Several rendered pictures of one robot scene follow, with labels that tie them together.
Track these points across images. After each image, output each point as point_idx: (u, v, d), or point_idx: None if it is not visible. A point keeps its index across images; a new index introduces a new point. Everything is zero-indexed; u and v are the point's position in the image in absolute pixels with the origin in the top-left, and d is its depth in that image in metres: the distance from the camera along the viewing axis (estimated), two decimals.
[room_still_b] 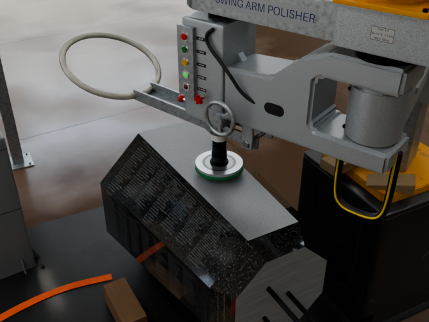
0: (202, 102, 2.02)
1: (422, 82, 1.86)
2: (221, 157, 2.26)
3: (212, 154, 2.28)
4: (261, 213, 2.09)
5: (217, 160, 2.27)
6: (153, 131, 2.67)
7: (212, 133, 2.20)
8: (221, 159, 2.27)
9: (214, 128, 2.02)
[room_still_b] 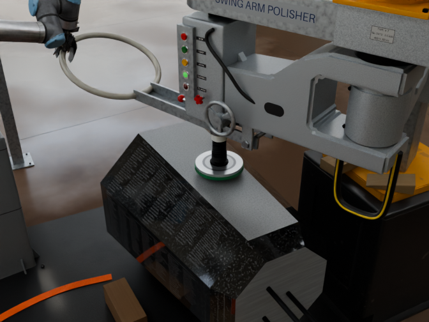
0: (202, 102, 2.02)
1: (422, 82, 1.86)
2: (221, 157, 2.26)
3: (212, 154, 2.28)
4: (261, 213, 2.09)
5: (217, 160, 2.27)
6: (153, 131, 2.67)
7: (212, 133, 2.20)
8: (221, 159, 2.27)
9: (214, 128, 2.02)
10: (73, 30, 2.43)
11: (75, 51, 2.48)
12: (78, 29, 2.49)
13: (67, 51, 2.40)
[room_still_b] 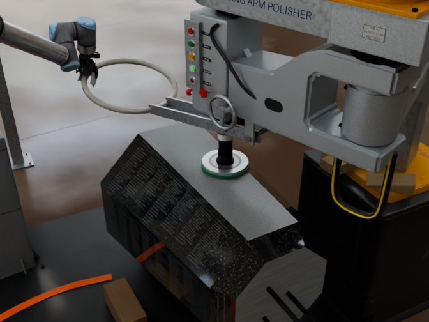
0: (207, 96, 2.07)
1: (420, 82, 1.86)
2: (226, 156, 2.32)
3: (218, 153, 2.34)
4: (261, 213, 2.09)
5: (223, 158, 2.33)
6: (153, 131, 2.67)
7: (218, 132, 2.26)
8: (226, 158, 2.32)
9: (216, 122, 2.06)
10: (94, 56, 2.63)
11: (96, 76, 2.68)
12: (99, 56, 2.69)
13: (89, 75, 2.60)
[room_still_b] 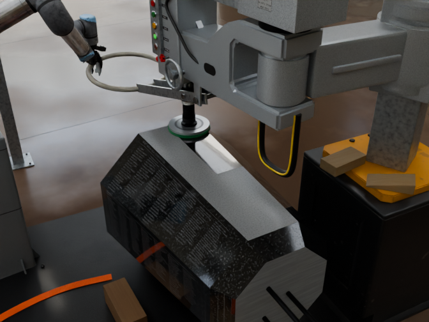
0: (165, 61, 2.40)
1: (352, 68, 1.98)
2: (188, 119, 2.64)
3: (182, 115, 2.66)
4: (261, 213, 2.09)
5: (185, 120, 2.65)
6: (153, 131, 2.67)
7: None
8: (189, 121, 2.64)
9: (170, 83, 2.39)
10: (98, 48, 3.11)
11: (101, 66, 3.15)
12: (105, 49, 3.17)
13: (92, 63, 3.08)
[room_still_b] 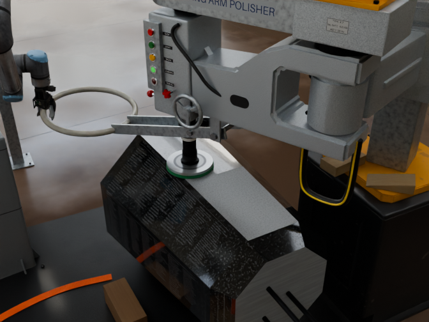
0: (170, 96, 2.07)
1: (396, 79, 1.88)
2: (191, 156, 2.33)
3: (182, 153, 2.34)
4: (261, 213, 2.09)
5: (188, 158, 2.33)
6: None
7: None
8: (192, 158, 2.33)
9: (182, 121, 2.07)
10: (49, 89, 2.63)
11: (54, 108, 2.67)
12: (54, 89, 2.70)
13: (46, 107, 2.59)
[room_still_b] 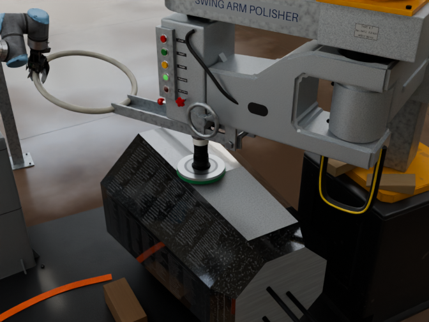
0: (184, 105, 2.01)
1: (412, 81, 1.87)
2: (203, 161, 2.26)
3: (193, 158, 2.27)
4: (261, 213, 2.09)
5: (199, 163, 2.26)
6: (153, 131, 2.67)
7: (194, 137, 2.19)
8: (203, 163, 2.26)
9: (196, 130, 2.00)
10: (45, 51, 2.41)
11: (47, 72, 2.47)
12: (49, 50, 2.48)
13: (41, 72, 2.39)
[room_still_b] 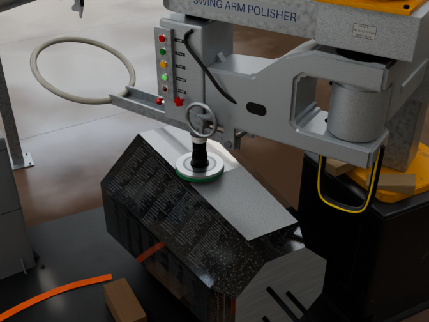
0: (182, 104, 2.01)
1: (410, 81, 1.87)
2: (202, 158, 2.25)
3: (192, 156, 2.27)
4: (261, 213, 2.09)
5: (198, 161, 2.26)
6: (153, 131, 2.67)
7: (193, 135, 2.19)
8: (202, 160, 2.26)
9: (195, 130, 2.01)
10: None
11: (82, 2, 2.30)
12: None
13: None
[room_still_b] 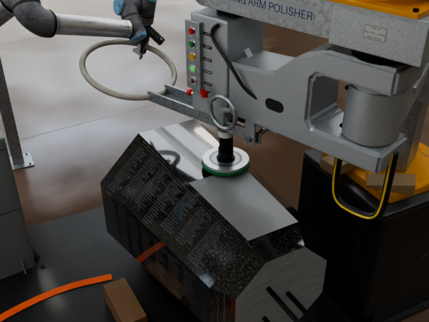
0: (207, 96, 2.07)
1: (421, 82, 1.86)
2: (226, 153, 2.31)
3: (218, 150, 2.33)
4: (261, 213, 2.09)
5: (223, 155, 2.32)
6: (153, 131, 2.67)
7: (219, 130, 2.25)
8: (227, 155, 2.31)
9: (217, 122, 2.06)
10: (148, 34, 2.70)
11: (141, 50, 2.75)
12: (158, 42, 2.71)
13: None
